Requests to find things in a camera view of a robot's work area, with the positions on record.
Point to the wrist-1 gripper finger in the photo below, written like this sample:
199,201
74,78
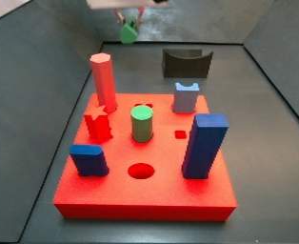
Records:
142,10
121,17

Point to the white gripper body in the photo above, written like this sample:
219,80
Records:
121,4

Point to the green three prong object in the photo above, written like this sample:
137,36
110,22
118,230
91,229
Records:
130,31

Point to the black curved fixture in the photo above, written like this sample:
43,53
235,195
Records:
186,63

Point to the red peg board block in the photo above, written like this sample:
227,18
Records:
145,187

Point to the salmon octagonal tall peg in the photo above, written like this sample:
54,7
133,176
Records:
104,81

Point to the light blue notched block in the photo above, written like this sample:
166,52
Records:
186,98

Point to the green cylinder peg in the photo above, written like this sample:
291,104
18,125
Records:
142,116

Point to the red star peg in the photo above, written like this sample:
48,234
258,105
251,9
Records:
98,123

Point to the tall dark blue block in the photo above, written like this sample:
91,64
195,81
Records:
207,135

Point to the short dark blue peg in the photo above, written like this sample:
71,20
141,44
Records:
90,160

